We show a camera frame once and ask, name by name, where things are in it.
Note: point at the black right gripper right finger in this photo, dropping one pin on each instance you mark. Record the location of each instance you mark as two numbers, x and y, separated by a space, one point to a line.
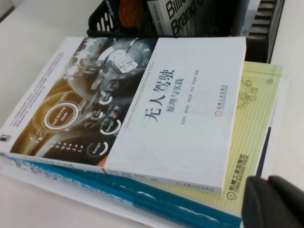
287 204

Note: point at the white self-driving book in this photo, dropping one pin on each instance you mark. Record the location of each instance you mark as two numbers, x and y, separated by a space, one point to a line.
190 107

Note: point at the blue book with white clouds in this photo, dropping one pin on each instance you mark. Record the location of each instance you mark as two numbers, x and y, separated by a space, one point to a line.
118 192

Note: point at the black plastic book stand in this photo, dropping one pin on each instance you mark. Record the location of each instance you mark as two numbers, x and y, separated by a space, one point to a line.
257 50

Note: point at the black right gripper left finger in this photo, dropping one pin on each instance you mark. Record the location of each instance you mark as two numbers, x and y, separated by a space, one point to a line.
255 204

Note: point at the white orange ROS2 book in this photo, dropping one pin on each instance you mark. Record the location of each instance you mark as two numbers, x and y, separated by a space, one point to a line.
249 14

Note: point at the dark purple book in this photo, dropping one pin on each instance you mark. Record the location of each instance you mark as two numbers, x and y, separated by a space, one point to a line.
264 147

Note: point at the pale yellow book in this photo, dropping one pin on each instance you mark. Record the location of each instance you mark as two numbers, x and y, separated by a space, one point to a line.
251 130

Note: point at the cyan and white book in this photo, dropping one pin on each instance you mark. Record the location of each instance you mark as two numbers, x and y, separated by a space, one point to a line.
190 16

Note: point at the dark blue robotics book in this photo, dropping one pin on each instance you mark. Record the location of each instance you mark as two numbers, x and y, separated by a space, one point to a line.
128 12

